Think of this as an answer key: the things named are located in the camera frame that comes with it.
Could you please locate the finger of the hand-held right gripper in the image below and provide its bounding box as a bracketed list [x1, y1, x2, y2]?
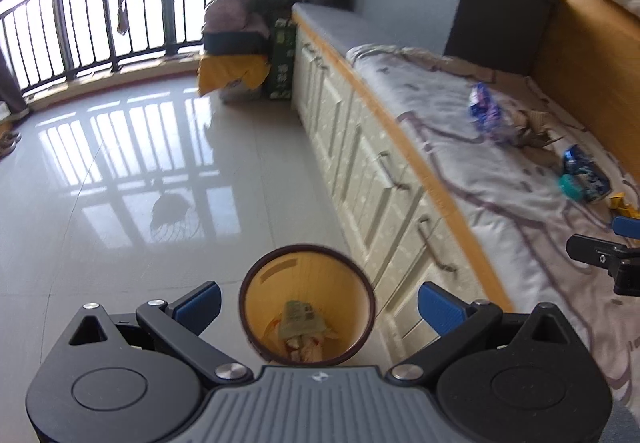
[566, 233, 640, 297]
[611, 215, 640, 240]

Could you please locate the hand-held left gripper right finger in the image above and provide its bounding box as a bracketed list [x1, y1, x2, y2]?
[390, 282, 581, 381]

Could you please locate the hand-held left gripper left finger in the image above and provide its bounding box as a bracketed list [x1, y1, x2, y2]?
[67, 281, 253, 386]

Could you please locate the yellow snack wrapper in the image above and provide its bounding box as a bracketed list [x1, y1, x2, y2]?
[607, 192, 640, 224]

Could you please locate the crushed blue can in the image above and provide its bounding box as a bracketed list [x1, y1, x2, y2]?
[562, 145, 612, 202]

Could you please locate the yellow plastic waste bin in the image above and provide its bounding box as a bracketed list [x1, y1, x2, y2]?
[238, 245, 375, 367]

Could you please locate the teal snack packet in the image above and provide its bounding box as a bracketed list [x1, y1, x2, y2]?
[278, 300, 329, 342]

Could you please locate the white plastic bag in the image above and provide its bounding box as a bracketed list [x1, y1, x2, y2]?
[283, 336, 327, 364]

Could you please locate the torn brown cardboard piece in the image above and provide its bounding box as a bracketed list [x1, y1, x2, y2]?
[505, 110, 567, 150]

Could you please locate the blue and white snack wrapper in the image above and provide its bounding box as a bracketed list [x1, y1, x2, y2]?
[467, 82, 517, 144]

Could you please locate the person's leg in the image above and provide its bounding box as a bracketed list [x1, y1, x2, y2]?
[607, 402, 640, 443]

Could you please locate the white drawer cabinet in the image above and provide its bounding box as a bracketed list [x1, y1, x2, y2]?
[291, 12, 516, 364]

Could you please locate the white printed sack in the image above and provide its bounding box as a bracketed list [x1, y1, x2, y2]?
[217, 75, 264, 104]

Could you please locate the yellow cloth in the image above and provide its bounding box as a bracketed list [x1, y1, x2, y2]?
[197, 53, 272, 97]

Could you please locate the green carton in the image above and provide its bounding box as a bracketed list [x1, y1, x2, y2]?
[264, 20, 297, 102]

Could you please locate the black balcony railing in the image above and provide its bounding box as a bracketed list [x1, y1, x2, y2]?
[0, 0, 222, 97]

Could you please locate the dark brown curtain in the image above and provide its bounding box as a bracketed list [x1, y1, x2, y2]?
[0, 48, 29, 117]

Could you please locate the pink fabric bag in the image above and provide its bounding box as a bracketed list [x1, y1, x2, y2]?
[202, 0, 254, 34]

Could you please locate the grey mattress pad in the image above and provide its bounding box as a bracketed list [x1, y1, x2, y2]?
[291, 2, 402, 64]

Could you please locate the metal cabinet handle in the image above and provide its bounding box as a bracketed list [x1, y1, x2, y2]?
[381, 152, 409, 190]
[416, 217, 459, 275]

